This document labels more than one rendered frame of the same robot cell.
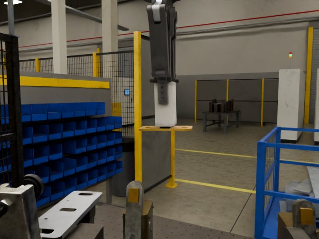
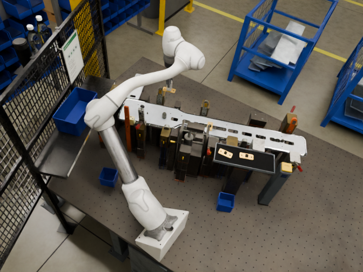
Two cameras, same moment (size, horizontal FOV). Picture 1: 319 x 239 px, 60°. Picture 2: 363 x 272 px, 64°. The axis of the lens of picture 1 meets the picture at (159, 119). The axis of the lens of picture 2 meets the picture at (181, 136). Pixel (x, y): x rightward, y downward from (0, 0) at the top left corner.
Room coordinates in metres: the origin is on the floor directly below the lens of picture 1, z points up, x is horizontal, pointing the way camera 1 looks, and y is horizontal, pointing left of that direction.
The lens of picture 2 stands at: (-0.99, -0.04, 2.58)
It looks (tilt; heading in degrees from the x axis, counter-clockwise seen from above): 51 degrees down; 356
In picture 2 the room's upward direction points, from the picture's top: 9 degrees clockwise
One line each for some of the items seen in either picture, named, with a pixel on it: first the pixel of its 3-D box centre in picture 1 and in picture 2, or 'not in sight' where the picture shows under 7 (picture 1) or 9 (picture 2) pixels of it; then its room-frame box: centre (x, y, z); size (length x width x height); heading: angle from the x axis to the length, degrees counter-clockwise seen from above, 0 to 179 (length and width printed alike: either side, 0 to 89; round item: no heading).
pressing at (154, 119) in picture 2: not in sight; (212, 126); (0.39, -0.35, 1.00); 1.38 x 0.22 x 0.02; 82
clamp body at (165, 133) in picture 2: not in sight; (163, 149); (0.22, -0.01, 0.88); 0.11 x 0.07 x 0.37; 172
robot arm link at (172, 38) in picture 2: not in sight; (173, 41); (0.43, -0.01, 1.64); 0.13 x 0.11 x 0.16; 48
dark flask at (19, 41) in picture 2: not in sight; (24, 55); (0.32, 0.80, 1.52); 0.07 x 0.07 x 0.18
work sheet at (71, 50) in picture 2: not in sight; (72, 57); (0.62, 0.67, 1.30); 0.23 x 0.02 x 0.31; 172
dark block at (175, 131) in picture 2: not in sight; (172, 150); (0.20, -0.08, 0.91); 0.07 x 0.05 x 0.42; 172
